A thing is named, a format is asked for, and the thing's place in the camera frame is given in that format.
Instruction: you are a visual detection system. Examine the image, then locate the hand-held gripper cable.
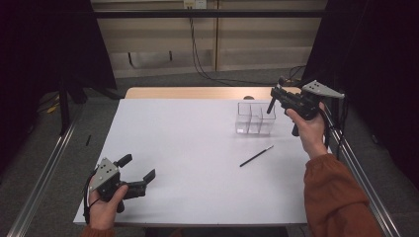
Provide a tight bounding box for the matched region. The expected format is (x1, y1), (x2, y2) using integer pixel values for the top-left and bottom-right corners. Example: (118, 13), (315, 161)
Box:
(82, 169), (100, 225)
(318, 108), (332, 150)

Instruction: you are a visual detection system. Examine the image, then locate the right hand-held gripper cable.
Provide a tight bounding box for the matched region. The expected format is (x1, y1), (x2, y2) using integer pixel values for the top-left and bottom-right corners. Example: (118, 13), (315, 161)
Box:
(318, 108), (332, 150)

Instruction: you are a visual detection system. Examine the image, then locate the person's left hand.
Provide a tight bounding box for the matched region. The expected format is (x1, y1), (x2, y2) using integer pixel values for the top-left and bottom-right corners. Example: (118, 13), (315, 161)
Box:
(87, 177), (129, 231)

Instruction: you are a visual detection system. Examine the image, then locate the clear acrylic organizer box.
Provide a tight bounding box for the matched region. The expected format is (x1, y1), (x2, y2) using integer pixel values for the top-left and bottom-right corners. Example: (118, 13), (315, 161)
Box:
(234, 101), (277, 136)

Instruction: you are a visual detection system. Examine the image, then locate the thin black brush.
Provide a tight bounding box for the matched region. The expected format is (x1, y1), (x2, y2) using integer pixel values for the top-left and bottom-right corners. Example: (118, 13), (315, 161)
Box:
(239, 144), (275, 168)

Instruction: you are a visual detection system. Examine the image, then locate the metal floor rail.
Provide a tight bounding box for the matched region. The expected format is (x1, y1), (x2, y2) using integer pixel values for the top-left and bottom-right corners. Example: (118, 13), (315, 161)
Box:
(6, 108), (84, 237)
(315, 100), (403, 237)

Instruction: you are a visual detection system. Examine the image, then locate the person's right hand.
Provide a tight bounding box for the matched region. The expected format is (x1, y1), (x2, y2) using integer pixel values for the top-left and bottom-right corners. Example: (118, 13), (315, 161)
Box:
(286, 102), (329, 160)

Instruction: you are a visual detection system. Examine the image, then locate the black wall cable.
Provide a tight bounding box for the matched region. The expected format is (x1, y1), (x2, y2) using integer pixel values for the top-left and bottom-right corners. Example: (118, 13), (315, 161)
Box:
(188, 5), (307, 87)

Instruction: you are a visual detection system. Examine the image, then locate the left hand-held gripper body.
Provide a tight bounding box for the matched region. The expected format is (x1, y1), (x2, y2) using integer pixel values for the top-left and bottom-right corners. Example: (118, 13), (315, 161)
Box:
(88, 157), (147, 214)

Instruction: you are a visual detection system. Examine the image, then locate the black metal stand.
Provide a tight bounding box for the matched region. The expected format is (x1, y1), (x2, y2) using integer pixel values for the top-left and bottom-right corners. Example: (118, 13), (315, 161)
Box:
(324, 70), (351, 161)
(57, 75), (72, 136)

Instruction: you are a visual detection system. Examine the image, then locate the white wall socket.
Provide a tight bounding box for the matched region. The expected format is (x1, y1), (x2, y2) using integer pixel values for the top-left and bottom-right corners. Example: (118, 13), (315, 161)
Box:
(183, 0), (208, 10)

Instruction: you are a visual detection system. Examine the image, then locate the white table mat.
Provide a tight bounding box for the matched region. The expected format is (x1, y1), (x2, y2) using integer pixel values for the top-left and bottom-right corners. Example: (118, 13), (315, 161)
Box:
(72, 98), (333, 227)

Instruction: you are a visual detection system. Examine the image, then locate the left hand-held gripper cable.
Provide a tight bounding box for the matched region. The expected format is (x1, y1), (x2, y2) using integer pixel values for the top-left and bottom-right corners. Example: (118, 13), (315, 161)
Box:
(82, 169), (100, 225)

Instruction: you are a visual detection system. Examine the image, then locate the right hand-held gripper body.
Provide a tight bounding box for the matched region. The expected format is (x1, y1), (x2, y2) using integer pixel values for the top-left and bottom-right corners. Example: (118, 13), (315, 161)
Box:
(278, 79), (346, 137)

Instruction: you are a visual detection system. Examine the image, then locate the dark curtain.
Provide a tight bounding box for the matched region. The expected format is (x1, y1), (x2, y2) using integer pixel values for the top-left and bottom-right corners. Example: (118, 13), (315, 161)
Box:
(300, 0), (419, 182)
(0, 0), (118, 174)

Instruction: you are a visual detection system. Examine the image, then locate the black horizontal bar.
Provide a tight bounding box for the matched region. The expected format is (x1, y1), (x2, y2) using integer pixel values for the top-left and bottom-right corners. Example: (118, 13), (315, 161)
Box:
(93, 9), (327, 19)

